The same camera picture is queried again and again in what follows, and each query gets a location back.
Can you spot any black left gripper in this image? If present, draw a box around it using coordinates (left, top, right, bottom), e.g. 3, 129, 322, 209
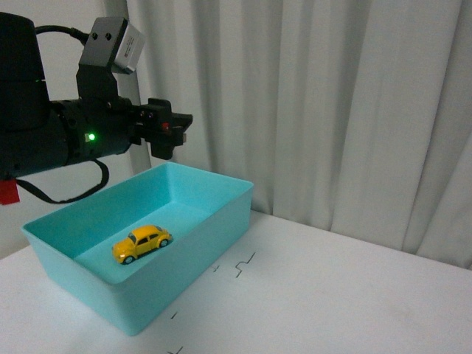
58, 97, 193, 165

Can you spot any yellow beetle toy car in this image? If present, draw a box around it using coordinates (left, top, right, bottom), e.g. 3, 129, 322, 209
111, 224, 173, 265

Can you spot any white vertical pole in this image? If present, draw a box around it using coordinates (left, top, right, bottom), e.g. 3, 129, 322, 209
119, 0, 152, 174

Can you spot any red tape tag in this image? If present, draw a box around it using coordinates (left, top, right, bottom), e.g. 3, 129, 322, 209
0, 179, 20, 206

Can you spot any turquoise plastic storage bin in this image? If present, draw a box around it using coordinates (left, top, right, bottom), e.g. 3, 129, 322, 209
22, 162, 253, 336

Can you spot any white pleated curtain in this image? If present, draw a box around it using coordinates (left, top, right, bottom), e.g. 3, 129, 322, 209
103, 0, 472, 270

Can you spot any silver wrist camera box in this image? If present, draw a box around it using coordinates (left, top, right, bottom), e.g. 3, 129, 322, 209
75, 16, 146, 100

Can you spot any black camera cable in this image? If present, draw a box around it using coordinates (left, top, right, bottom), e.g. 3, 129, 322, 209
14, 24, 111, 204

